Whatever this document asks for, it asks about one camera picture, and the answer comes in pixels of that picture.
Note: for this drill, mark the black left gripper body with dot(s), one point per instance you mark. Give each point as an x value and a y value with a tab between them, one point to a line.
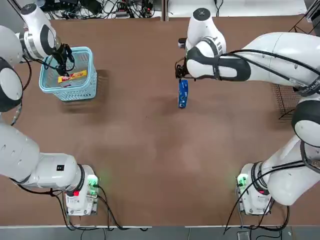
63	52

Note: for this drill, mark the yellow wafer box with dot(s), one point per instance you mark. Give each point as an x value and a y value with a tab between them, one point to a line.
75	76

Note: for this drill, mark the small blue cookie box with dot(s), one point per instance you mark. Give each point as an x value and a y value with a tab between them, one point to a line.
183	95

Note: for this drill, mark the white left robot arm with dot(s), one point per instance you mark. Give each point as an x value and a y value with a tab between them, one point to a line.
15	160

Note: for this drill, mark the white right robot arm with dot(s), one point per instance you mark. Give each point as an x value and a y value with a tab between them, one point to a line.
275	62

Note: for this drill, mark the light blue plastic basket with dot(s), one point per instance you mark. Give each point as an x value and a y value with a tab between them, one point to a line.
75	96

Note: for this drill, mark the black power adapter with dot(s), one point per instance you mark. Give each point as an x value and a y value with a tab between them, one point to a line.
91	6

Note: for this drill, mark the grey power strip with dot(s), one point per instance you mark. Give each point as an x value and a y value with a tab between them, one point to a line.
122	14

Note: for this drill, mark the grey floor box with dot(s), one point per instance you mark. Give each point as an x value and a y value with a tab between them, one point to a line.
243	235

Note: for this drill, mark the grey aluminium post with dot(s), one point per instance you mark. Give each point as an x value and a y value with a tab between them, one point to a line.
165	10

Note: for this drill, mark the grey aluminium frame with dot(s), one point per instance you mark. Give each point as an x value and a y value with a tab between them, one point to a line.
312	12

